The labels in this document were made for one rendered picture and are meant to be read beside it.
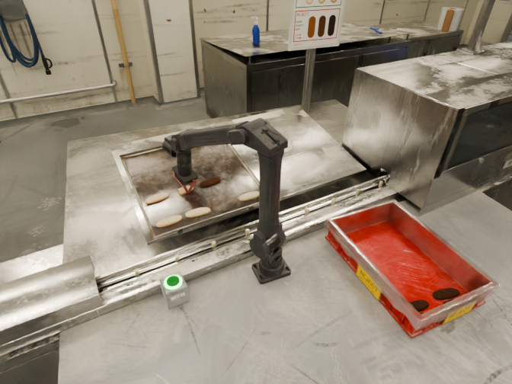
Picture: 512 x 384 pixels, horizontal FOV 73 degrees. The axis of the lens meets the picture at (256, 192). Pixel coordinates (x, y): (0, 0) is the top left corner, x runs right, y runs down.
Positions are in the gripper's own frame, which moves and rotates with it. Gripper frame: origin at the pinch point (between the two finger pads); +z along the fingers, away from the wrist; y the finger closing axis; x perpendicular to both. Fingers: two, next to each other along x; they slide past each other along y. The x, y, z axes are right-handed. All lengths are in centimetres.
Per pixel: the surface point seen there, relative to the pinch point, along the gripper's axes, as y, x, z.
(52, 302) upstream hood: -25, 57, -5
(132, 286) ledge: -29.3, 35.8, 1.2
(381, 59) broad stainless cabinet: 92, -269, 35
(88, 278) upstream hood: -22, 46, -4
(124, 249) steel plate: -8.4, 31.2, 9.0
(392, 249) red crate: -69, -49, 1
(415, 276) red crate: -82, -44, -1
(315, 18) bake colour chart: 40, -102, -41
